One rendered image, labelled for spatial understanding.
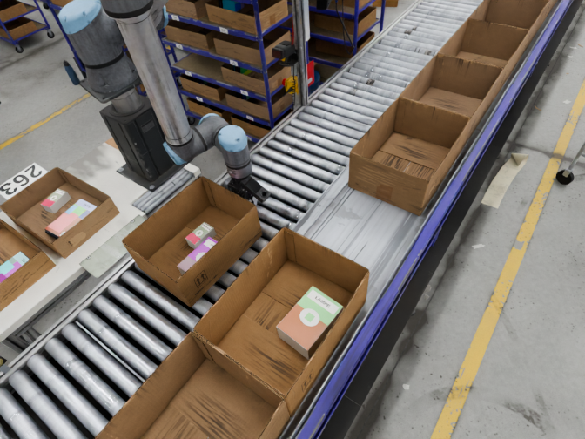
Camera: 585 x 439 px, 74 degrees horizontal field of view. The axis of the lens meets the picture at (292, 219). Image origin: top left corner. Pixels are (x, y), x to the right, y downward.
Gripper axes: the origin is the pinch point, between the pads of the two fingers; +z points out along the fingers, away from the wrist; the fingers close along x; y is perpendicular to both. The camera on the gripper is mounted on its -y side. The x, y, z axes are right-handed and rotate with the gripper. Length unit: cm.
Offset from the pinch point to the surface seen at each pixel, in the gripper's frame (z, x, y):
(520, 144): 80, -204, -74
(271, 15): -19, -113, 74
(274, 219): 5.5, -3.8, -7.1
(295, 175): 5.6, -29.7, 0.6
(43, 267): 2, 63, 52
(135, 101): -30, -2, 57
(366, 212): -7.9, -15.4, -41.4
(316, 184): 5.5, -29.8, -10.5
